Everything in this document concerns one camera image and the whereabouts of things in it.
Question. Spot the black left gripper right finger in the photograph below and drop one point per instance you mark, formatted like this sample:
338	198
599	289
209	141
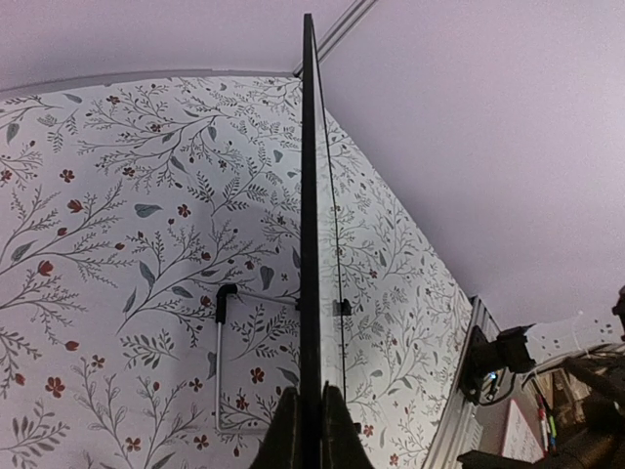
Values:
340	444

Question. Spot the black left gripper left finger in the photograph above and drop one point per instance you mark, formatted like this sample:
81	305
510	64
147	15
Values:
280	447

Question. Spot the white whiteboard black frame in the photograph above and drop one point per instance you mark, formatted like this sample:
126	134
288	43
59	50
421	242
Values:
322	334

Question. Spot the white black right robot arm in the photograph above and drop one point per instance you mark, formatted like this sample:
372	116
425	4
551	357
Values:
564	384

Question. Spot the white red-lettered sign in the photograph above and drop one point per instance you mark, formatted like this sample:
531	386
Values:
519	441

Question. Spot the aluminium front rail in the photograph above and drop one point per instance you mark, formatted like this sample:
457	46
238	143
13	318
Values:
459	430

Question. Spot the metal wire whiteboard stand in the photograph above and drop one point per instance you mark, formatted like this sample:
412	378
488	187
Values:
254	343

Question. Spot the aluminium corner post right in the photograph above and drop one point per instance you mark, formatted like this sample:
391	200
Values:
343	26

